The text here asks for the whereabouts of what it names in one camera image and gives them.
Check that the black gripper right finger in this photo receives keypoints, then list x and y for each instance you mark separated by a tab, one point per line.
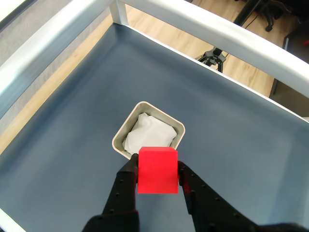
210	207

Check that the white crumpled tissue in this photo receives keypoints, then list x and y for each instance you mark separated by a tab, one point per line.
149	133

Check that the black tripod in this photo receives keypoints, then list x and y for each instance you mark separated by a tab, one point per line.
213	56

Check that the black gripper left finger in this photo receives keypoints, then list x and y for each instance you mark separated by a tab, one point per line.
120	193

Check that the red cube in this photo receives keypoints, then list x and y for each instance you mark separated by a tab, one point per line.
158	171

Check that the black office chair base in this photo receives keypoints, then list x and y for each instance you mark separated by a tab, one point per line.
265	9

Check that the beige square box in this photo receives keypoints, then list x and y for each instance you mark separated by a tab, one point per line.
125	131

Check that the white metal table frame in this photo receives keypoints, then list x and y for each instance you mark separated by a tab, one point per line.
217	26

